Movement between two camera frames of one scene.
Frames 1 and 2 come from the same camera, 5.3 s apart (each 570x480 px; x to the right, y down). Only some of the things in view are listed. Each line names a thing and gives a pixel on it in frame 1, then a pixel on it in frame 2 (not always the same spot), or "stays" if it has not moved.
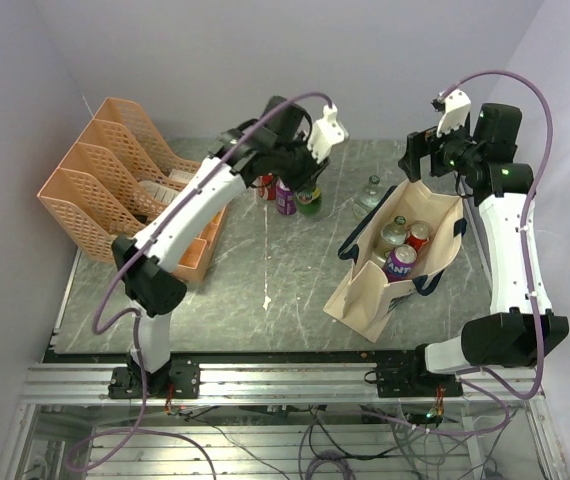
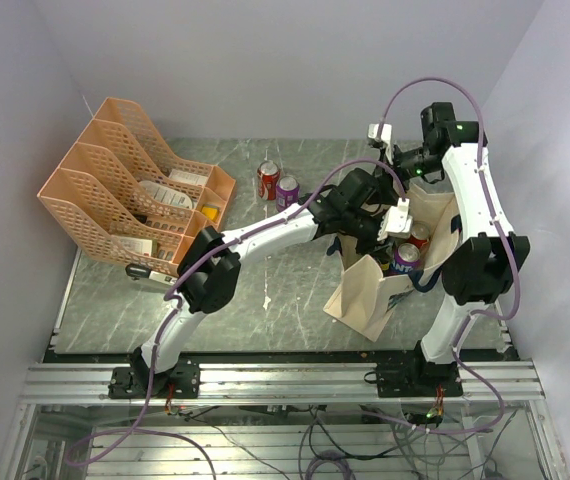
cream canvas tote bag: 399,243 stays
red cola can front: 418,233 stays
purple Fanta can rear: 286,200 stays
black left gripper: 308,180 -> 375,248
